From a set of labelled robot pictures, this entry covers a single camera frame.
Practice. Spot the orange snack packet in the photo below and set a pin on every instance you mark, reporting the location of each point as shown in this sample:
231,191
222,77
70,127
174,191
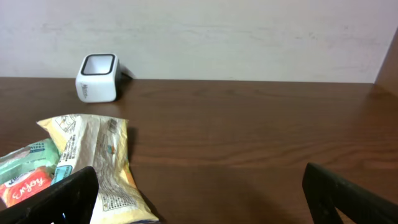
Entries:
24,186

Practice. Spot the teal wet wipes pack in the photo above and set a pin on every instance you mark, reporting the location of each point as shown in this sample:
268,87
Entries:
28,158

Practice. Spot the yellow chip bag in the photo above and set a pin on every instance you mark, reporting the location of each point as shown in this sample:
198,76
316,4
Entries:
101,142

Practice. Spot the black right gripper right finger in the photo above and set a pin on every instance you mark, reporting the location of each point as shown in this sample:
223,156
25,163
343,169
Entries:
327,193

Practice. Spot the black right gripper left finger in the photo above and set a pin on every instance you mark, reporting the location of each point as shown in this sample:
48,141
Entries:
71,200

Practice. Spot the white barcode scanner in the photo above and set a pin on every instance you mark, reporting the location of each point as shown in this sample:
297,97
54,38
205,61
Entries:
97,78

